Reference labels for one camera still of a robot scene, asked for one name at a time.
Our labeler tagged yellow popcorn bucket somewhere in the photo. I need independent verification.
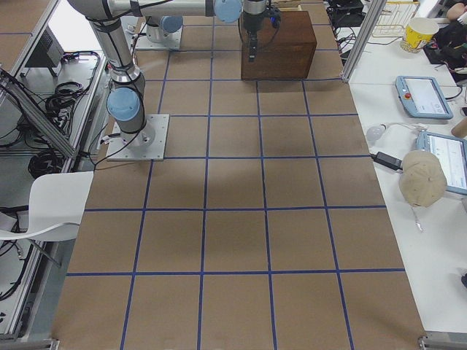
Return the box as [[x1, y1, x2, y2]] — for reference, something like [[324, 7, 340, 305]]
[[400, 17, 439, 53]]

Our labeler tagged blue teach pendant near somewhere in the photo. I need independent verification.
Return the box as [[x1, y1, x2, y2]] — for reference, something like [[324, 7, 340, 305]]
[[416, 131, 466, 195]]

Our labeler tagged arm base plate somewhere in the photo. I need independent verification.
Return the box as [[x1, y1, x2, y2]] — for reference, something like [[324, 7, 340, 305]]
[[106, 114, 169, 162], [135, 23, 182, 51]]

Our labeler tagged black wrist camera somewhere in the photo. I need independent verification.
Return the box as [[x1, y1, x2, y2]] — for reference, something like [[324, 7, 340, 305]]
[[265, 7, 281, 29]]

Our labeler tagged black power adapter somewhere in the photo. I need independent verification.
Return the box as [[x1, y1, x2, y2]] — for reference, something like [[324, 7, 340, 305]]
[[370, 152, 402, 171]]

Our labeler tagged gold wire basket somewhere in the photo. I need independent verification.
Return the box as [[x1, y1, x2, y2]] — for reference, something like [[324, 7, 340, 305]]
[[372, 1, 420, 38]]

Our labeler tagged blue teach pendant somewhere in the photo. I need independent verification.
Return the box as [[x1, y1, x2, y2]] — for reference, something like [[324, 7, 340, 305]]
[[416, 131, 466, 195], [395, 76, 453, 120]]

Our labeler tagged aluminium frame post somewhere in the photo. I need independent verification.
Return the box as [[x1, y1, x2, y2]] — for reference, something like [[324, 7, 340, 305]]
[[341, 0, 387, 82]]

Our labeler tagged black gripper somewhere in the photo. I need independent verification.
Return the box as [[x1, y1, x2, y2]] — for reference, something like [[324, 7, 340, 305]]
[[242, 11, 261, 61]]

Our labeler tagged white light bulb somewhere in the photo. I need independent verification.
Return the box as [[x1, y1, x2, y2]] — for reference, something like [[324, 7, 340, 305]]
[[366, 124, 387, 143]]

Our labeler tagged blue teach pendant far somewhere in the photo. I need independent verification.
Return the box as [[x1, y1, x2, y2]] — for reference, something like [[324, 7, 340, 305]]
[[395, 76, 453, 120]]

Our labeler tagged grey control box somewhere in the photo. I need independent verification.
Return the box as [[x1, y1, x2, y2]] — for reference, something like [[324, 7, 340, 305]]
[[25, 26, 65, 77]]

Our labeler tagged dark wooden drawer cabinet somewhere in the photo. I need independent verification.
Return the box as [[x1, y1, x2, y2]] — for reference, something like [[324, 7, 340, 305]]
[[241, 11, 317, 80]]

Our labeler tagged white plastic chair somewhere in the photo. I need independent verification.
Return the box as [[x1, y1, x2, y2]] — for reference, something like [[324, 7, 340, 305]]
[[1, 171, 93, 242]]

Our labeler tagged beige baseball cap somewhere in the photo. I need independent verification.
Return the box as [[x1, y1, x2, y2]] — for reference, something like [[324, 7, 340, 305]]
[[399, 150, 447, 207]]

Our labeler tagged light wood drawer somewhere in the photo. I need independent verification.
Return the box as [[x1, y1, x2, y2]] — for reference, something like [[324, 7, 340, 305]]
[[271, 0, 302, 12]]

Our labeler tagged cardboard tube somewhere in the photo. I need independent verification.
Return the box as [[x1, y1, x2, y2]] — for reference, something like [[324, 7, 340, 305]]
[[451, 119, 467, 138]]

